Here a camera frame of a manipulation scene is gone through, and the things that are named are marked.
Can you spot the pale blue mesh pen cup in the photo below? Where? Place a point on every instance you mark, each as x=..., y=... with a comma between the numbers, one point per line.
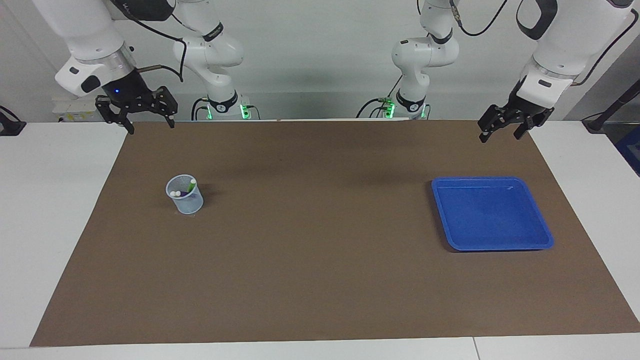
x=190, y=204

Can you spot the blue plastic tray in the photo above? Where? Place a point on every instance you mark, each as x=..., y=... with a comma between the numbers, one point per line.
x=492, y=215

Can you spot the white box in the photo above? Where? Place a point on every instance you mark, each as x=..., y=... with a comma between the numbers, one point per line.
x=80, y=110

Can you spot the green pen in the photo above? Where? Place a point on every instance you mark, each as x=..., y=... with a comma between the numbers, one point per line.
x=192, y=183

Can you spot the blue crate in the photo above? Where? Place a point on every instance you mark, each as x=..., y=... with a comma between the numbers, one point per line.
x=631, y=150

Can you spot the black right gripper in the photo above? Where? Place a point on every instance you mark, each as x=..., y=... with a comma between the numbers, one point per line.
x=131, y=90

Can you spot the brown table mat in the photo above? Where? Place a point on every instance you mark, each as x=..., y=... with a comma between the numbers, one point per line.
x=320, y=250

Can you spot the black clamp mount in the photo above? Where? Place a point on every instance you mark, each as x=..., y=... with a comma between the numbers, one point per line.
x=10, y=127

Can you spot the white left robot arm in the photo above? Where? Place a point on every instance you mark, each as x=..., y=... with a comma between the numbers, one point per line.
x=565, y=40

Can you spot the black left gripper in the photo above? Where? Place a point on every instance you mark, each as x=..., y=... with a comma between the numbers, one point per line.
x=525, y=110

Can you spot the black stand pole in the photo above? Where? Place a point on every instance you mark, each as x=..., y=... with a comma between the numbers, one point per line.
x=612, y=107

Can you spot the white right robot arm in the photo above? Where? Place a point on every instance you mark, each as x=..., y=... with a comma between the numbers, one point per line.
x=85, y=30

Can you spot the purple pen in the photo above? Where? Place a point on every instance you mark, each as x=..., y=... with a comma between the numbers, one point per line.
x=178, y=192

